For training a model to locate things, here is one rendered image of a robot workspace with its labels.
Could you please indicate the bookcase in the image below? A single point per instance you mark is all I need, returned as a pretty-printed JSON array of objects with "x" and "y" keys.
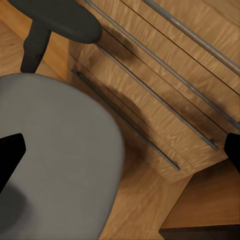
[{"x": 56, "y": 54}]

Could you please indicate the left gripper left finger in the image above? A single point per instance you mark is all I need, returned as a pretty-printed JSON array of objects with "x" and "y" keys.
[{"x": 12, "y": 149}]

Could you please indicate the swivel chair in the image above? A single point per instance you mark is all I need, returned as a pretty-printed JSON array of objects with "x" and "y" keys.
[{"x": 65, "y": 185}]

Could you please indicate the cabinet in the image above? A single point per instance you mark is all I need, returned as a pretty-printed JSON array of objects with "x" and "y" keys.
[
  {"x": 169, "y": 73},
  {"x": 209, "y": 207}
]

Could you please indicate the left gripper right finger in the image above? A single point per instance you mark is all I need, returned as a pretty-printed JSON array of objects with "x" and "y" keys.
[{"x": 232, "y": 148}]

